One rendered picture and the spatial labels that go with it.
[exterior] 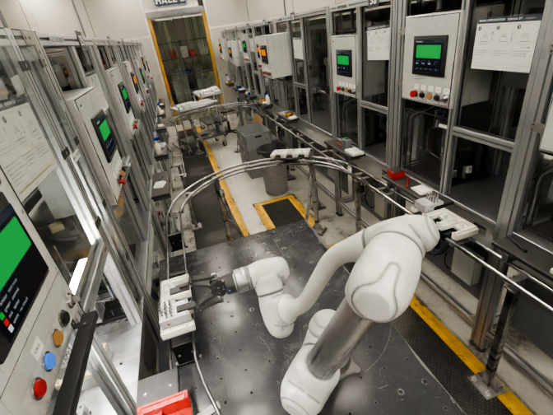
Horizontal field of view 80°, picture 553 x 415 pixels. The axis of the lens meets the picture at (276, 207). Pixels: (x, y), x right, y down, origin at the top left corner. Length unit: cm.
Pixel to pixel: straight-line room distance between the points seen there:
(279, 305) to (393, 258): 56
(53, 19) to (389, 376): 918
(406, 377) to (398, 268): 83
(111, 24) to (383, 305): 897
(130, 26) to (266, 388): 861
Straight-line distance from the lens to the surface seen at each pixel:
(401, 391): 150
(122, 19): 929
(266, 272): 123
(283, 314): 121
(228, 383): 155
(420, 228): 87
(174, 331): 154
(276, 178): 420
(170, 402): 123
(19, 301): 75
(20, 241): 80
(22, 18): 965
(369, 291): 73
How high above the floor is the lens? 194
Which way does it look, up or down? 29 degrees down
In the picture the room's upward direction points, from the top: 9 degrees counter-clockwise
